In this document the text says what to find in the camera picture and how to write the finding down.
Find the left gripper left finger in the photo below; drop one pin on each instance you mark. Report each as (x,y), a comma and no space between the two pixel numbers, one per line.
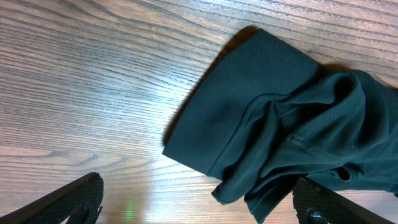
(77,202)

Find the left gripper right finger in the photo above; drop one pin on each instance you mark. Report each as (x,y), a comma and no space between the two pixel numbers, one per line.
(316,204)

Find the black polo shirt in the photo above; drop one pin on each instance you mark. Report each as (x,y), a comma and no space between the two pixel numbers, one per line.
(267,115)

